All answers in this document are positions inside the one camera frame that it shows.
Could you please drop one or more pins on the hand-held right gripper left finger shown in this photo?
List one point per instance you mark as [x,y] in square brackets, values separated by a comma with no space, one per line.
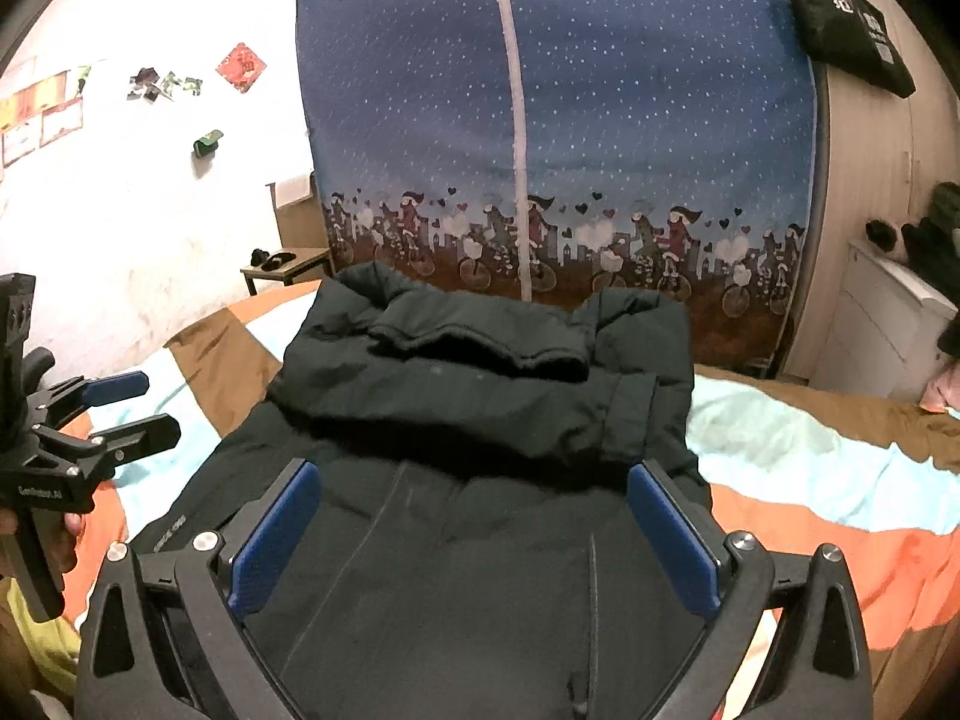
[274,532]

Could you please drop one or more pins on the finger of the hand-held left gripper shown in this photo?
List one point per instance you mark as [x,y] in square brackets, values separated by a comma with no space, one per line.
[112,388]
[142,431]

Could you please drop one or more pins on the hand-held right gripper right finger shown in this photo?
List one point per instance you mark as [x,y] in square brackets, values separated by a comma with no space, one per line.
[675,540]

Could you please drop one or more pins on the black padded jacket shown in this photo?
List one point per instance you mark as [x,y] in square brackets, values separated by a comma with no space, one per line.
[465,427]

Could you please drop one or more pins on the pile of clothes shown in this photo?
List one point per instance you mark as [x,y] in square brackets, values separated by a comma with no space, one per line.
[937,240]

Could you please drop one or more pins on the person's left hand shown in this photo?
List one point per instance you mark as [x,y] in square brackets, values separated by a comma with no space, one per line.
[69,540]

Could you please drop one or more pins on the colourful patchwork blanket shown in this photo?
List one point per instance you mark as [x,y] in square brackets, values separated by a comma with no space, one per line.
[787,450]

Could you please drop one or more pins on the dark item on table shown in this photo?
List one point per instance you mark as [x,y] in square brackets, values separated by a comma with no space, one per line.
[270,259]

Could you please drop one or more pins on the small wooden table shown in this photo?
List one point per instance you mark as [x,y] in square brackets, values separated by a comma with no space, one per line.
[300,264]

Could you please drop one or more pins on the white drawer cabinet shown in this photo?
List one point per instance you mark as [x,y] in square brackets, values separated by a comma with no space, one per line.
[877,330]

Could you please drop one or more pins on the blue printed fabric wardrobe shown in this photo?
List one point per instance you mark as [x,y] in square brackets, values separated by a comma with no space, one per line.
[615,127]

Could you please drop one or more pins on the wooden wardrobe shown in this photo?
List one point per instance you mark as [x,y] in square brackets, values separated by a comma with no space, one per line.
[885,165]

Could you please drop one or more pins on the black tote bag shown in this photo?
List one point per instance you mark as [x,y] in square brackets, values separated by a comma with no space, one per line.
[847,22]

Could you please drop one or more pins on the green wall hook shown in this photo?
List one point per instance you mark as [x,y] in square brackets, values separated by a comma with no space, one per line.
[206,144]

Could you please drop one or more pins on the paper wall posters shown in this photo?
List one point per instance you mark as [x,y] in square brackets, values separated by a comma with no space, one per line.
[52,124]

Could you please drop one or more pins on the wall photo cluster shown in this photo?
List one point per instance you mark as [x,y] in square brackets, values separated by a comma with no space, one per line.
[161,84]

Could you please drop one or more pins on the red diamond wall decoration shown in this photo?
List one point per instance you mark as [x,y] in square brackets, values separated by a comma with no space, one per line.
[244,67]

